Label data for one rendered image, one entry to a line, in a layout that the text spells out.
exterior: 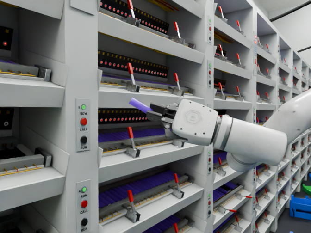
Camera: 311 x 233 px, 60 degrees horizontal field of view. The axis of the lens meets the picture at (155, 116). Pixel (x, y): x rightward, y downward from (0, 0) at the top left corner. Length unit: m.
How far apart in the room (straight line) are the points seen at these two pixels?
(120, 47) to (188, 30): 0.35
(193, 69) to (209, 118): 0.58
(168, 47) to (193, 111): 0.36
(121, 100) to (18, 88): 0.29
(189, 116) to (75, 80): 0.28
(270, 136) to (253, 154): 0.05
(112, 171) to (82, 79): 0.26
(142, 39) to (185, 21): 0.46
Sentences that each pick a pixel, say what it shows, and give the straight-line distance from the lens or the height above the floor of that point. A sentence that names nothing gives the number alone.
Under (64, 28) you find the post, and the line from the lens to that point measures 0.65.
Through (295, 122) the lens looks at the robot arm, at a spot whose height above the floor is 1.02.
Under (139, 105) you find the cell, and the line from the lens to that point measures 0.68.
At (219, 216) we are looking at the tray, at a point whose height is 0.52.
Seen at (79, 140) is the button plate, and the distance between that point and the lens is 0.65.
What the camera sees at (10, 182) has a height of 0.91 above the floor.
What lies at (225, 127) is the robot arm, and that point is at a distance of 0.65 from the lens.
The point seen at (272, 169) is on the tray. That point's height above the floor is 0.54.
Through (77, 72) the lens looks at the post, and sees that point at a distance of 0.65.
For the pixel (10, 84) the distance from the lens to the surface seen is 0.57.
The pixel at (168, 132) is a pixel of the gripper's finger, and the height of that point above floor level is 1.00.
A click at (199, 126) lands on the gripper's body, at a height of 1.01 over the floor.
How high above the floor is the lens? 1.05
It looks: 1 degrees down
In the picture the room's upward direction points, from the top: straight up
